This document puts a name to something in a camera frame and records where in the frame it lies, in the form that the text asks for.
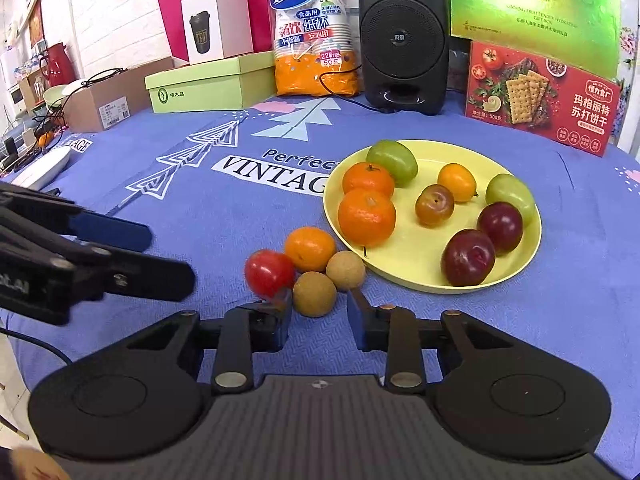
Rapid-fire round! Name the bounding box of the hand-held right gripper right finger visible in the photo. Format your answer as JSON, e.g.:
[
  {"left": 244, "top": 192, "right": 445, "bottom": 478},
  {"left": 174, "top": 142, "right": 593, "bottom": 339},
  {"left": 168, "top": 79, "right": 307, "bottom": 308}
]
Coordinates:
[{"left": 346, "top": 287, "right": 546, "bottom": 395}]

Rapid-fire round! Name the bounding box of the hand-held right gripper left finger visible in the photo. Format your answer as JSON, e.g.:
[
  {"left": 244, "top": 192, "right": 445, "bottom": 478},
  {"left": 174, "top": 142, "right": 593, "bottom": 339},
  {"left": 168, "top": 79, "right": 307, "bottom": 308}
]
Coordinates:
[{"left": 97, "top": 287, "right": 294, "bottom": 395}]

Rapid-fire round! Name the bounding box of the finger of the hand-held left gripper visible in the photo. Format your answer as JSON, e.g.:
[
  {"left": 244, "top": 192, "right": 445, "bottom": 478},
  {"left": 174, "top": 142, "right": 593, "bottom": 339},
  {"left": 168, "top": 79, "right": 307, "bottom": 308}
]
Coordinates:
[
  {"left": 0, "top": 182, "right": 153, "bottom": 253},
  {"left": 0, "top": 222, "right": 197, "bottom": 303}
]

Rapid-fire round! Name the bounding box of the brown longan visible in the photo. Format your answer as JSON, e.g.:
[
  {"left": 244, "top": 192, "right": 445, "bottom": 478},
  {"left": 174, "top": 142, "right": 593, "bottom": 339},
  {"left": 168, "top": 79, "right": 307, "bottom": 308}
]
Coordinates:
[
  {"left": 292, "top": 271, "right": 338, "bottom": 318},
  {"left": 326, "top": 250, "right": 367, "bottom": 292}
]

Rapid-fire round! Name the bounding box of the red tomato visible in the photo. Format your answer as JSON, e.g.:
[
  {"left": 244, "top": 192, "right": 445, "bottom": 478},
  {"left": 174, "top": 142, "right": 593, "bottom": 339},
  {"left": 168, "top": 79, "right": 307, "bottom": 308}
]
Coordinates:
[{"left": 244, "top": 249, "right": 297, "bottom": 299}]

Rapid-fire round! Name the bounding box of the yellow plastic plate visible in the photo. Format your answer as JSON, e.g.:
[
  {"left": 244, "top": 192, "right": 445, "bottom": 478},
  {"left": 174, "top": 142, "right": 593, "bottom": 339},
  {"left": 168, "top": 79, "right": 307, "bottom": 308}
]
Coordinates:
[{"left": 322, "top": 139, "right": 543, "bottom": 295}]

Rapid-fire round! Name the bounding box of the orange tangerine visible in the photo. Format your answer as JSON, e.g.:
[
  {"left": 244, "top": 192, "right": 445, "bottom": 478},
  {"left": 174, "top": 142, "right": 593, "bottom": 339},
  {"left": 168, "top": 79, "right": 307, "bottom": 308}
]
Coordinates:
[
  {"left": 337, "top": 188, "right": 397, "bottom": 248},
  {"left": 342, "top": 161, "right": 396, "bottom": 198},
  {"left": 284, "top": 226, "right": 337, "bottom": 273}
]

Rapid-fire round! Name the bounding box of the dark red plum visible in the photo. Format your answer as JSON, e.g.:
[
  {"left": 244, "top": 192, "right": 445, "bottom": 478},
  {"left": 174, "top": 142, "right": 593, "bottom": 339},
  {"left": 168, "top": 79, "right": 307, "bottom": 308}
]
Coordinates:
[
  {"left": 441, "top": 228, "right": 497, "bottom": 287},
  {"left": 476, "top": 201, "right": 524, "bottom": 255}
]

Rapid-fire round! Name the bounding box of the brownish red plum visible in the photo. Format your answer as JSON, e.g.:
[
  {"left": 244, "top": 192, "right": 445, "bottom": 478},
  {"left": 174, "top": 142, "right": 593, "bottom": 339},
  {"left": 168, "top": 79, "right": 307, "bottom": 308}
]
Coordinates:
[{"left": 415, "top": 184, "right": 455, "bottom": 227}]

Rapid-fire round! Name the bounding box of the large green plum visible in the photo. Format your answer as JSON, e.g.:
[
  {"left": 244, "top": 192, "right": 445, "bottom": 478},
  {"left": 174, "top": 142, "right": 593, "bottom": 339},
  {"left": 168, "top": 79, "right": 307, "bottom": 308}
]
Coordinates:
[{"left": 366, "top": 140, "right": 419, "bottom": 187}]

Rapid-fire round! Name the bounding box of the small yellow-orange citrus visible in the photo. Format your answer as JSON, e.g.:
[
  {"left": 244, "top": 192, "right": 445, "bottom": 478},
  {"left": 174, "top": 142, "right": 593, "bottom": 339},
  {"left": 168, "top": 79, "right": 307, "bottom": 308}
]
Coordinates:
[{"left": 437, "top": 163, "right": 477, "bottom": 203}]

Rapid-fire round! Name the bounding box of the small green plum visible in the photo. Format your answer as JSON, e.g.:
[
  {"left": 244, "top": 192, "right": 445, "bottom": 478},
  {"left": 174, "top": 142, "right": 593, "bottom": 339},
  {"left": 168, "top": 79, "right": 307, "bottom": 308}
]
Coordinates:
[{"left": 485, "top": 173, "right": 537, "bottom": 226}]

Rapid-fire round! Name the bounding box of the person's right hand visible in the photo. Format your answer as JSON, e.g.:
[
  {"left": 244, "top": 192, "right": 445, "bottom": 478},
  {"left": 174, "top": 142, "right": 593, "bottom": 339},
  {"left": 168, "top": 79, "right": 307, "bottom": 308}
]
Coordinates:
[{"left": 9, "top": 447, "right": 71, "bottom": 480}]

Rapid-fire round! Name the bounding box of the blue printed tablecloth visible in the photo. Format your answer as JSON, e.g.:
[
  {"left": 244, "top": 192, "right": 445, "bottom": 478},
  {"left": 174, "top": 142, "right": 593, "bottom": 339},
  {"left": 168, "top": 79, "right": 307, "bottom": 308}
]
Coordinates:
[{"left": 0, "top": 92, "right": 640, "bottom": 471}]

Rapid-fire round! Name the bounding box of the white oblong object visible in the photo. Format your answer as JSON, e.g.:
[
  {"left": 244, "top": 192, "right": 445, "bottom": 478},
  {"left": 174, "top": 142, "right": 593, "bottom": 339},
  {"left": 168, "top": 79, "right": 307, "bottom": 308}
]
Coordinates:
[{"left": 10, "top": 146, "right": 72, "bottom": 190}]

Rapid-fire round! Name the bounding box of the cardboard box with label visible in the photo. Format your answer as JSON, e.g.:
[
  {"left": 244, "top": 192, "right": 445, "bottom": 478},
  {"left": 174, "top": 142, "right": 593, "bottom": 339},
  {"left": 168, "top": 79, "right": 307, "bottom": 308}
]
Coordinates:
[{"left": 64, "top": 57, "right": 176, "bottom": 132}]

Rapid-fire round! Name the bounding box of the red jug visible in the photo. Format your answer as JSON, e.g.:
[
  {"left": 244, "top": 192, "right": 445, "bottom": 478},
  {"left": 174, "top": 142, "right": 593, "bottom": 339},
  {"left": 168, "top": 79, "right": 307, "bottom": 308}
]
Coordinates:
[{"left": 39, "top": 42, "right": 77, "bottom": 88}]

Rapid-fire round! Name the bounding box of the light green lidded box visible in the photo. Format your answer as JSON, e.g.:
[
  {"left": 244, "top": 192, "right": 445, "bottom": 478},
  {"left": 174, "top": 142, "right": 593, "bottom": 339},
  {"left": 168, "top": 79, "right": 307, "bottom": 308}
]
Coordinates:
[{"left": 144, "top": 51, "right": 277, "bottom": 114}]

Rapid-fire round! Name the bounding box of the white box with cup print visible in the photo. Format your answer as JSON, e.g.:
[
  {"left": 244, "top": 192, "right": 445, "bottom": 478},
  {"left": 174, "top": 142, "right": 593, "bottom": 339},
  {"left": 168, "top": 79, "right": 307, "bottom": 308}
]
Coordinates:
[{"left": 180, "top": 0, "right": 255, "bottom": 66}]

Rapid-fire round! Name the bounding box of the orange paper cup pack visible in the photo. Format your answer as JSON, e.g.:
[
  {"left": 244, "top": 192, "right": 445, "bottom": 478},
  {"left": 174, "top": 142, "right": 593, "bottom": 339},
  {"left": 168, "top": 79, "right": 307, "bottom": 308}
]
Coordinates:
[{"left": 265, "top": 0, "right": 362, "bottom": 97}]

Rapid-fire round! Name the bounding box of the black speaker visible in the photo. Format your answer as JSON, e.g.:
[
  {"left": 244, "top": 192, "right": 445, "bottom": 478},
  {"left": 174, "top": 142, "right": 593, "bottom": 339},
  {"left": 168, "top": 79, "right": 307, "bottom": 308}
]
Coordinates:
[{"left": 358, "top": 0, "right": 451, "bottom": 116}]

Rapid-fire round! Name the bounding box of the red cracker box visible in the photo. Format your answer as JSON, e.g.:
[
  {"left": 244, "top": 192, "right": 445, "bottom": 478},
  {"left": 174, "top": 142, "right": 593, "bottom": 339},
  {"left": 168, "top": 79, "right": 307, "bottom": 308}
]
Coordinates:
[{"left": 465, "top": 41, "right": 622, "bottom": 157}]

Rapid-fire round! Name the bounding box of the shiny green gift box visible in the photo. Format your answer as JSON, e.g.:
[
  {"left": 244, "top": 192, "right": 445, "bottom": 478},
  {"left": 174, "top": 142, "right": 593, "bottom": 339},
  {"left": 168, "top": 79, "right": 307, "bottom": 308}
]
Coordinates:
[{"left": 449, "top": 0, "right": 623, "bottom": 81}]

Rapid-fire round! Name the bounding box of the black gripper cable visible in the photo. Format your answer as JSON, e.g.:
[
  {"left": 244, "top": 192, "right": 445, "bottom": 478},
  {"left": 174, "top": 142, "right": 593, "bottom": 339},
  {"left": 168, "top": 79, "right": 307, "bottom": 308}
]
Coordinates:
[{"left": 0, "top": 327, "right": 75, "bottom": 367}]

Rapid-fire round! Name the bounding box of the black cable on box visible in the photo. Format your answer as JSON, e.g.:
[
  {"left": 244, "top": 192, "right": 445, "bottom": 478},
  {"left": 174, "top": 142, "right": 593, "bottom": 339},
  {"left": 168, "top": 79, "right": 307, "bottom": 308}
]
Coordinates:
[{"left": 80, "top": 67, "right": 126, "bottom": 90}]

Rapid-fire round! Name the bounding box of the black speaker cable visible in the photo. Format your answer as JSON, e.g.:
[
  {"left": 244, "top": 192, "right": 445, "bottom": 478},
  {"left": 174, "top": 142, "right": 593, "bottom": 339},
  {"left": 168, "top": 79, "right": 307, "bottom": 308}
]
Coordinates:
[{"left": 318, "top": 71, "right": 396, "bottom": 113}]

